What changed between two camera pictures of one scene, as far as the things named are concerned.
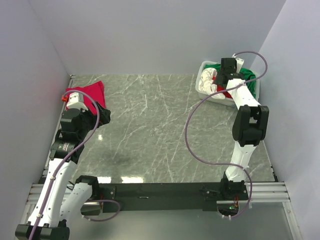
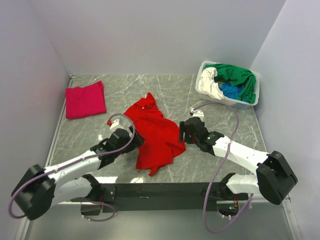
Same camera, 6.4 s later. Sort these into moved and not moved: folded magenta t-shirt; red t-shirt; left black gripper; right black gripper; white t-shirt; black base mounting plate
Moved: red t-shirt; left black gripper; right black gripper
Not moved: folded magenta t-shirt; white t-shirt; black base mounting plate
